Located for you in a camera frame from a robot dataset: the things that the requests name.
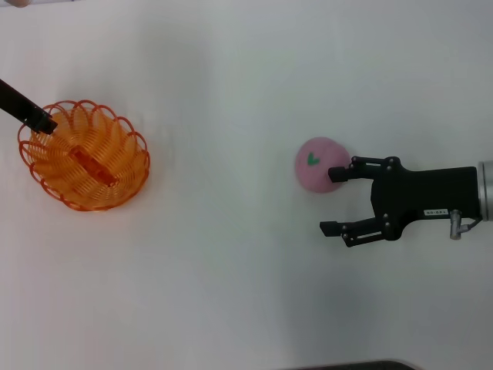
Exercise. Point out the orange woven plastic basket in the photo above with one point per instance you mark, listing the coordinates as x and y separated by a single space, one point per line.
96 192

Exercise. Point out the pink peach with green leaf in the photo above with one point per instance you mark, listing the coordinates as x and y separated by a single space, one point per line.
316 177

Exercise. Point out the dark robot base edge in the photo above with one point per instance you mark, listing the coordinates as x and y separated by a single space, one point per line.
366 366

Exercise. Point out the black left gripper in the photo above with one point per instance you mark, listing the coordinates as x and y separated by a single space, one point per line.
13 100

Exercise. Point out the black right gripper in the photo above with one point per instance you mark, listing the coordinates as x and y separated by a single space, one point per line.
431 192

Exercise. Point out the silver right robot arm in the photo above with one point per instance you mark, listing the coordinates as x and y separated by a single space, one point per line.
486 192

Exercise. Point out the small beige round object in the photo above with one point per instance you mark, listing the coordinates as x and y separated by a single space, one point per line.
17 2

